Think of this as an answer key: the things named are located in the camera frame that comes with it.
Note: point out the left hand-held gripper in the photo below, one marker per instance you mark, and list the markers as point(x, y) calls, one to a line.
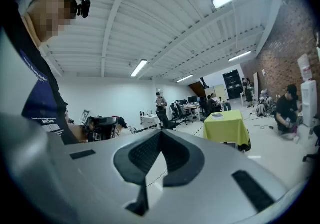
point(102, 124)

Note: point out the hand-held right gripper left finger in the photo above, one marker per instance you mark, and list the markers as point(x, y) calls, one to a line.
point(82, 183)

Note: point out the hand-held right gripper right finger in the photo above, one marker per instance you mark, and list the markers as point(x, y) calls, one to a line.
point(212, 193)

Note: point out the blue-covered book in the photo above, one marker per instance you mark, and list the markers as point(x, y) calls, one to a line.
point(217, 115)

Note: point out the person's left forearm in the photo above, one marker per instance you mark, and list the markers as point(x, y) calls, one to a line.
point(76, 132)

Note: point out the small white table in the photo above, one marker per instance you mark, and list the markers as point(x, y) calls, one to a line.
point(150, 118)

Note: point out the black office chair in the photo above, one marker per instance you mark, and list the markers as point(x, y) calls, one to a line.
point(166, 120)
point(203, 107)
point(184, 114)

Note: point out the person's black t-shirt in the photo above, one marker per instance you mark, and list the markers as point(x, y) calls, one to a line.
point(37, 97)

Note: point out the wooden top desk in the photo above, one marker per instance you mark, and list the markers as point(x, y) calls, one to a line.
point(191, 107)

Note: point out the black computer monitor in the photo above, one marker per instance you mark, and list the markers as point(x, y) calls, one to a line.
point(192, 99)

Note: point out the pile of grey white backpacks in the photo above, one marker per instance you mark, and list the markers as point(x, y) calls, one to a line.
point(263, 105)

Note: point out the black double door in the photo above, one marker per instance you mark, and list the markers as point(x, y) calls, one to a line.
point(232, 85)

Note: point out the grey leaning board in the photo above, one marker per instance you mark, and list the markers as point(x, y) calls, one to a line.
point(256, 84)

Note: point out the person's head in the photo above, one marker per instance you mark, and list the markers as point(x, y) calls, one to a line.
point(47, 12)

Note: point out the white water dispenser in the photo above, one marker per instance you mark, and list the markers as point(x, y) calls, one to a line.
point(308, 102)

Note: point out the clear water dispenser bottle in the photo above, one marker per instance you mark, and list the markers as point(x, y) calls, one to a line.
point(305, 66)

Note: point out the black head-mounted camera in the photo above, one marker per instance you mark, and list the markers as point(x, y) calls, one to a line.
point(85, 5)

